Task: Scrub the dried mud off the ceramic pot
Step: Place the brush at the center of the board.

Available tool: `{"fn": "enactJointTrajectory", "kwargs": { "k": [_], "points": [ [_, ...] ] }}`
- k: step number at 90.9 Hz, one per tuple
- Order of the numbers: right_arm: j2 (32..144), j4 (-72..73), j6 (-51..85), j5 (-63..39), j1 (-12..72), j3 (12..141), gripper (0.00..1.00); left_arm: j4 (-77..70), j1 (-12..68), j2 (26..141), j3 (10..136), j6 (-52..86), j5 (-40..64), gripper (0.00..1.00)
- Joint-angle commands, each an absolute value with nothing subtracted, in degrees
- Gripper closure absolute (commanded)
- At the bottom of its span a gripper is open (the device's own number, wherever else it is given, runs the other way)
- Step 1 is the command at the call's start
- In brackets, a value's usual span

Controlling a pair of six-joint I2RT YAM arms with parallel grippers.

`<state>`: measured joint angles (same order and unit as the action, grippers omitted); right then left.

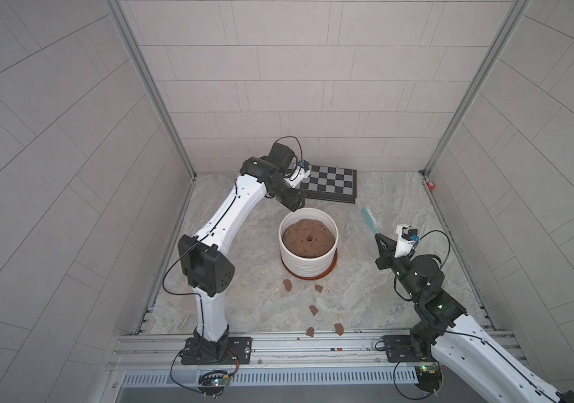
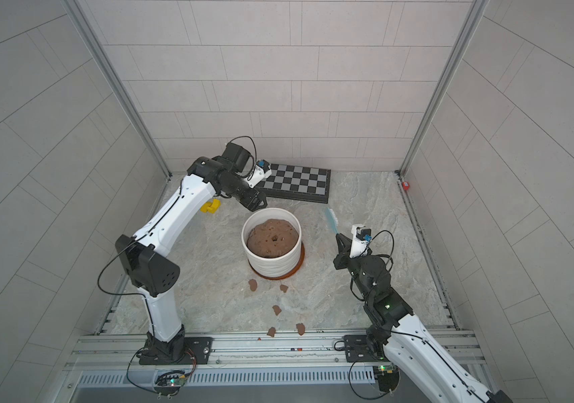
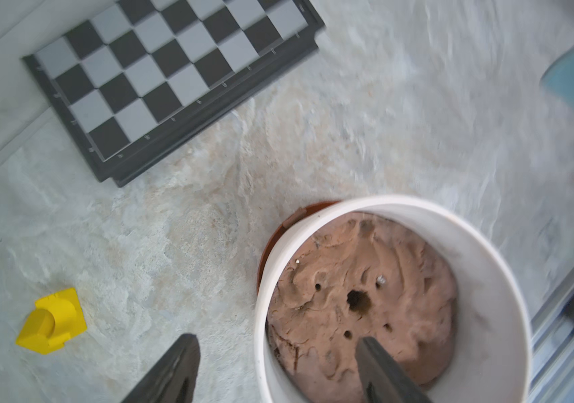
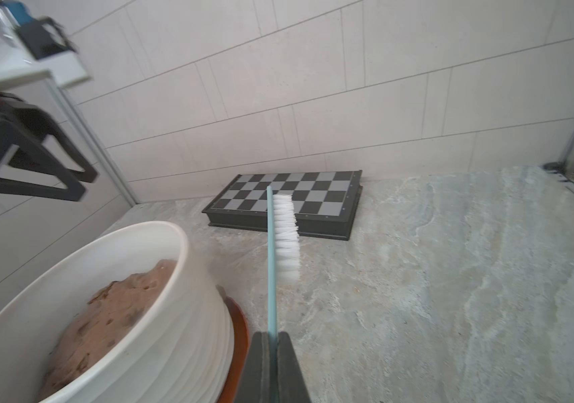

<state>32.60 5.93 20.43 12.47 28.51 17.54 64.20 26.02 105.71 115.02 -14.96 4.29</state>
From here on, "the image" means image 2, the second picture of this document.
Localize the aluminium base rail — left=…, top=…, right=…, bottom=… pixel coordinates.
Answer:
left=63, top=327, right=486, bottom=370

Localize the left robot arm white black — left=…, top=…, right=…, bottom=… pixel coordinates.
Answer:
left=115, top=143, right=271, bottom=365

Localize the left circuit board with wires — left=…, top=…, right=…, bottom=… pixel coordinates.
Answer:
left=154, top=370, right=188, bottom=397

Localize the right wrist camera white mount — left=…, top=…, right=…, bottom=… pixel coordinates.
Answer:
left=349, top=224, right=373, bottom=259

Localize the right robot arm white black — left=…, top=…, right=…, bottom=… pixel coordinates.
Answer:
left=333, top=226, right=511, bottom=402

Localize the brown mud in pot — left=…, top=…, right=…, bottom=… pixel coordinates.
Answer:
left=247, top=218, right=299, bottom=259

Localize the yellow plastic block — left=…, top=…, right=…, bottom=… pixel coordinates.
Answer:
left=201, top=198, right=221, bottom=214

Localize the right circuit board with wires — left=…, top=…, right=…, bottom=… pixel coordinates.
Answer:
left=373, top=365, right=400, bottom=394

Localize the circuit board with wires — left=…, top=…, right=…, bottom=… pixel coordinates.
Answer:
left=154, top=370, right=188, bottom=397
left=373, top=365, right=400, bottom=394

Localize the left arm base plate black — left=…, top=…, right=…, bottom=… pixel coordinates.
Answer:
left=136, top=334, right=213, bottom=365

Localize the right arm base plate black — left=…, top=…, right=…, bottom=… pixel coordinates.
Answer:
left=342, top=335, right=389, bottom=364

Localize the black grey checkerboard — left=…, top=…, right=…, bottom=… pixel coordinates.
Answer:
left=257, top=164, right=332, bottom=204

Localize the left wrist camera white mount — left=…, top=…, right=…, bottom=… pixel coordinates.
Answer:
left=245, top=160, right=273, bottom=188

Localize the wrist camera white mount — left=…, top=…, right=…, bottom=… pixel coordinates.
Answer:
left=349, top=224, right=373, bottom=259
left=245, top=160, right=273, bottom=188

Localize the white ceramic pot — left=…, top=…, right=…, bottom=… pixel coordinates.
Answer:
left=241, top=208, right=305, bottom=280

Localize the terracotta saucer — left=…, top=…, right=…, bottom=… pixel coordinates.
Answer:
left=248, top=243, right=305, bottom=280

